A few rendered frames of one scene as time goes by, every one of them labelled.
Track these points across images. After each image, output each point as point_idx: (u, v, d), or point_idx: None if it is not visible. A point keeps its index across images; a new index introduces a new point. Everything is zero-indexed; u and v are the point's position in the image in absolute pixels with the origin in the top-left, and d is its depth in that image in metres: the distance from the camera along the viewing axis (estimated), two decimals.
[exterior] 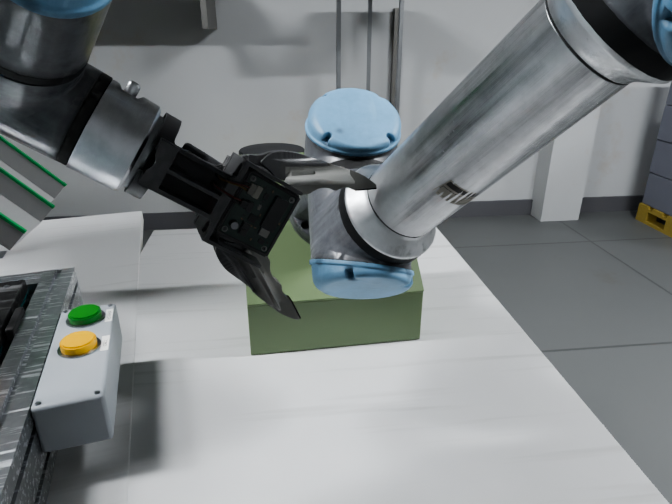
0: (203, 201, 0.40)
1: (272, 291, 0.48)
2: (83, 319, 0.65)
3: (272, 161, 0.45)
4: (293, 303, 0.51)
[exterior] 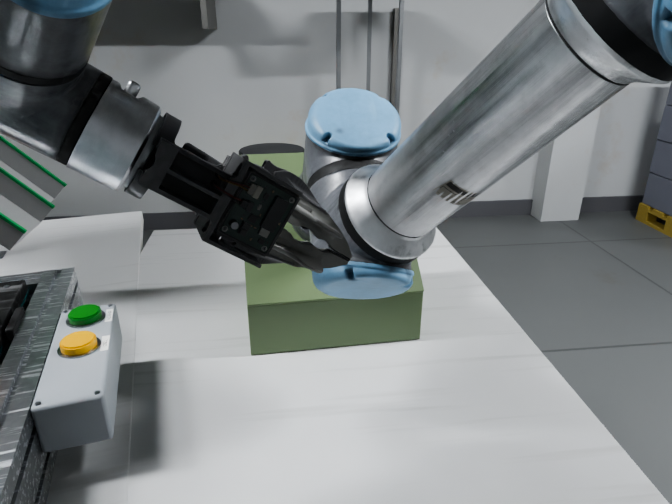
0: (203, 201, 0.40)
1: (309, 256, 0.49)
2: (83, 319, 0.65)
3: (284, 178, 0.46)
4: (335, 252, 0.51)
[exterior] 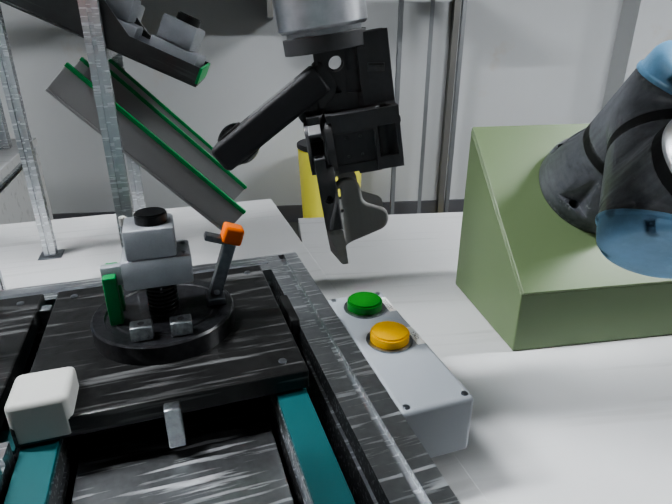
0: (365, 95, 0.44)
1: (347, 227, 0.49)
2: (371, 308, 0.56)
3: None
4: (337, 250, 0.51)
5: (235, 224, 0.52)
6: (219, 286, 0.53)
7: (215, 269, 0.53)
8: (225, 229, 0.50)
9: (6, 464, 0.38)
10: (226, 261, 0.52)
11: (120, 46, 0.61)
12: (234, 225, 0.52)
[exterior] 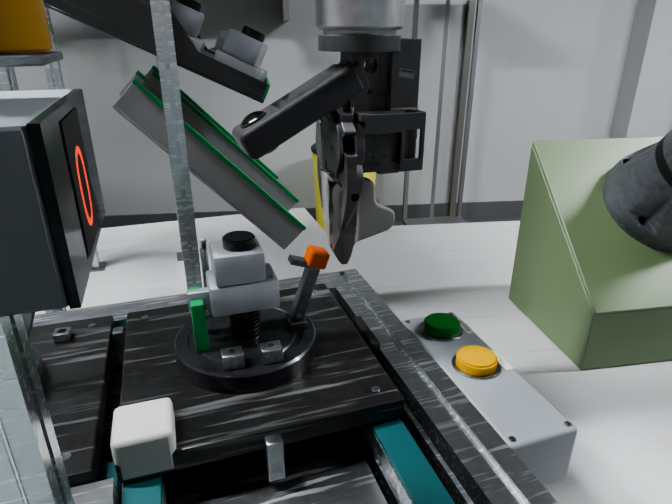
0: (390, 99, 0.46)
1: (355, 227, 0.49)
2: (451, 331, 0.55)
3: None
4: (337, 251, 0.51)
5: (319, 247, 0.51)
6: (301, 310, 0.52)
7: (297, 292, 0.52)
8: (311, 252, 0.49)
9: (114, 502, 0.37)
10: (309, 285, 0.51)
11: (189, 62, 0.60)
12: (319, 248, 0.50)
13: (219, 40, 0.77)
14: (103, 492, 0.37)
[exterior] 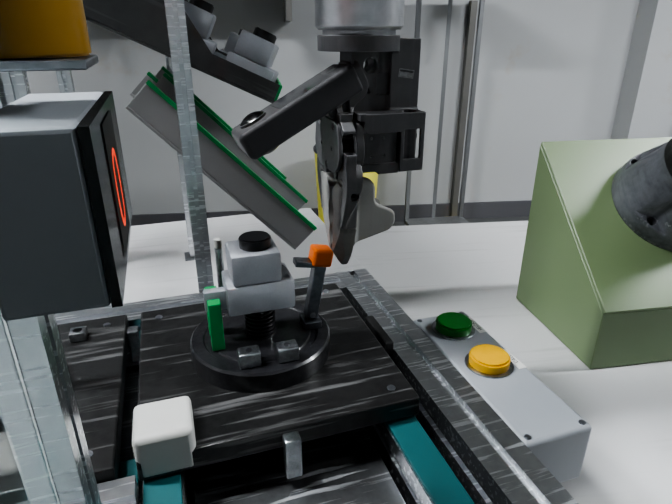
0: (390, 99, 0.46)
1: (355, 227, 0.49)
2: (463, 330, 0.56)
3: None
4: (337, 251, 0.51)
5: (322, 245, 0.51)
6: (314, 309, 0.52)
7: (308, 293, 0.52)
8: (314, 252, 0.49)
9: (136, 499, 0.38)
10: (318, 284, 0.51)
11: (203, 64, 0.60)
12: (322, 246, 0.50)
13: (229, 41, 0.77)
14: (125, 489, 0.38)
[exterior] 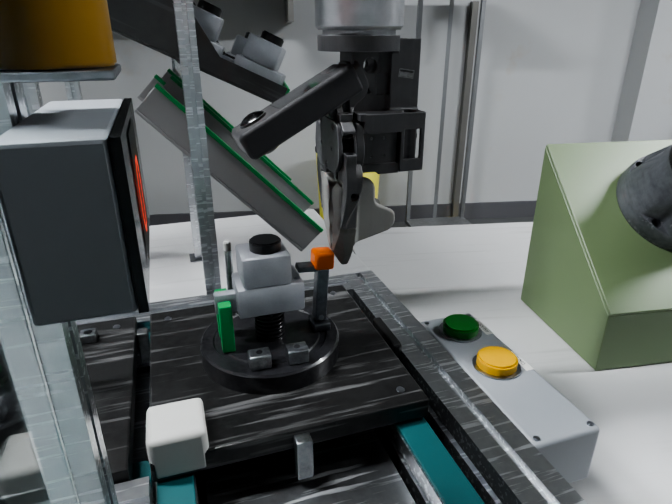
0: (390, 99, 0.46)
1: (355, 227, 0.49)
2: (470, 332, 0.56)
3: None
4: (337, 251, 0.51)
5: (323, 248, 0.51)
6: (322, 311, 0.52)
7: (314, 296, 0.52)
8: (315, 256, 0.50)
9: (150, 500, 0.38)
10: (323, 287, 0.51)
11: (211, 67, 0.61)
12: (322, 249, 0.51)
13: (236, 44, 0.78)
14: (140, 490, 0.38)
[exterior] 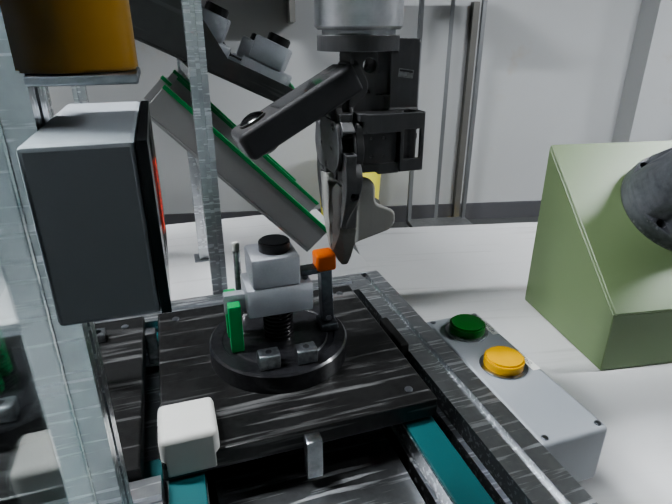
0: (389, 99, 0.46)
1: (355, 227, 0.49)
2: (477, 332, 0.56)
3: None
4: (337, 250, 0.51)
5: (323, 249, 0.51)
6: (329, 311, 0.53)
7: (319, 297, 0.53)
8: (316, 258, 0.50)
9: (162, 498, 0.39)
10: (327, 287, 0.51)
11: (218, 68, 0.61)
12: (323, 251, 0.51)
13: (241, 45, 0.78)
14: (152, 489, 0.38)
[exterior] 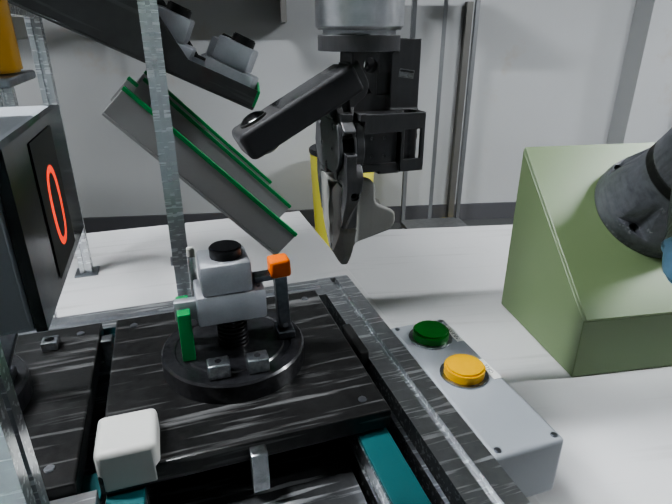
0: (390, 99, 0.46)
1: (355, 227, 0.49)
2: (440, 339, 0.55)
3: None
4: (337, 251, 0.51)
5: (278, 255, 0.50)
6: (285, 318, 0.51)
7: (276, 303, 0.51)
8: (270, 265, 0.48)
9: None
10: (283, 294, 0.50)
11: (179, 69, 0.60)
12: (277, 257, 0.49)
13: (211, 46, 0.77)
14: None
